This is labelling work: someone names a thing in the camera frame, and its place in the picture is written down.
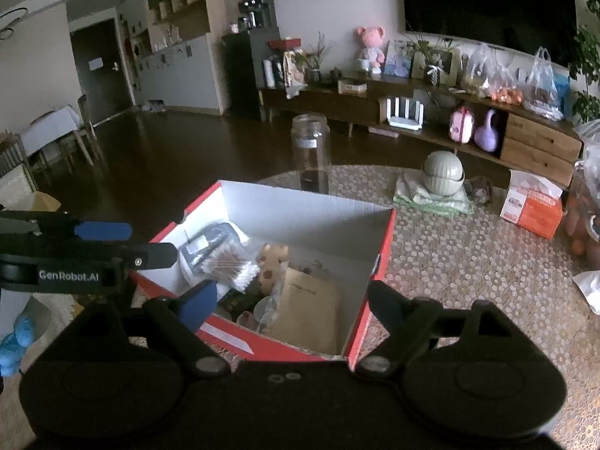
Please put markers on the pink toy appliance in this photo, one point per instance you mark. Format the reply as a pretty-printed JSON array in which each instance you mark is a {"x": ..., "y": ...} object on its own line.
[{"x": 462, "y": 123}]

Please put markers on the black television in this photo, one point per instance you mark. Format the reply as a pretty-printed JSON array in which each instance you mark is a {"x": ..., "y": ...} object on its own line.
[{"x": 521, "y": 25}]

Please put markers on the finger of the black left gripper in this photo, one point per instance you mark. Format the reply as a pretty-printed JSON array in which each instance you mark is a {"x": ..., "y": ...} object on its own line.
[
  {"x": 149, "y": 256},
  {"x": 47, "y": 228}
]

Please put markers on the clear glass jar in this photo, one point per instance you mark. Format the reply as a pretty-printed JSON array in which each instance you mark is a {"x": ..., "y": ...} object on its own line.
[{"x": 311, "y": 147}]

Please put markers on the white router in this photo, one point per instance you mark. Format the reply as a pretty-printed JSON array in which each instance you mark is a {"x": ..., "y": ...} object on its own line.
[{"x": 402, "y": 113}]

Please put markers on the cotton swab bag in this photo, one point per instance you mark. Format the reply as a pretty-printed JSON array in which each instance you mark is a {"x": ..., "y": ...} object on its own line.
[{"x": 232, "y": 266}]

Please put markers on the pink pig plush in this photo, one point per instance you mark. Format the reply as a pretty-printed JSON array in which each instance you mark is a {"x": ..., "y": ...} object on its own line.
[{"x": 372, "y": 39}]

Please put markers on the black snack packet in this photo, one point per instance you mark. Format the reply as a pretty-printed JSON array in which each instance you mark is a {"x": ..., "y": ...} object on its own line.
[{"x": 235, "y": 303}]

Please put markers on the dark wooden sideboard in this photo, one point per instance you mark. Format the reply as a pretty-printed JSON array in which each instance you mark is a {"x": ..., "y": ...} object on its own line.
[{"x": 526, "y": 141}]

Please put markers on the green folded cloth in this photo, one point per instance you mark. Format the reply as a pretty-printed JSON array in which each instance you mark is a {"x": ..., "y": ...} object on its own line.
[{"x": 410, "y": 191}]

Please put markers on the green ceramic lidded bowl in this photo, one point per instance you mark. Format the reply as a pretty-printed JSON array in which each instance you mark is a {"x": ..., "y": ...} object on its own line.
[{"x": 443, "y": 173}]

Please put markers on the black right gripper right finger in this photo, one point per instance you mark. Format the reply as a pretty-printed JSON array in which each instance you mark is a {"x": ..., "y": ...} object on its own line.
[{"x": 409, "y": 323}]

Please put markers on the yellow spotted toy figure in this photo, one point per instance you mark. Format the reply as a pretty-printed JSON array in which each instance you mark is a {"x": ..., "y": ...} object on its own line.
[{"x": 271, "y": 262}]

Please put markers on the purple gourd vase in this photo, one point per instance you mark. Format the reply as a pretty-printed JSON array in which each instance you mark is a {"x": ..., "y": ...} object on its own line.
[{"x": 485, "y": 136}]

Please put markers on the white paper bag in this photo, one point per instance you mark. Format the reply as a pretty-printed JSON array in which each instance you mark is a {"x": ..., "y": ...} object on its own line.
[{"x": 589, "y": 284}]

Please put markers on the large clear plastic bag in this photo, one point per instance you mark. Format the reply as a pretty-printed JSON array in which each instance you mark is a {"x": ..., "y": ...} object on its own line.
[{"x": 581, "y": 221}]

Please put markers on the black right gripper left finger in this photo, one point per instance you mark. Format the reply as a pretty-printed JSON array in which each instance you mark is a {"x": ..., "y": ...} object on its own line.
[{"x": 172, "y": 324}]

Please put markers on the orange white tissue box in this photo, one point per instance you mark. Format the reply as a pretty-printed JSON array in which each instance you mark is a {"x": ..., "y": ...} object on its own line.
[{"x": 533, "y": 203}]

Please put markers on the brown paper packet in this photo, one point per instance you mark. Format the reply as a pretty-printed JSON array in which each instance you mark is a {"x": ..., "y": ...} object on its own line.
[{"x": 306, "y": 313}]

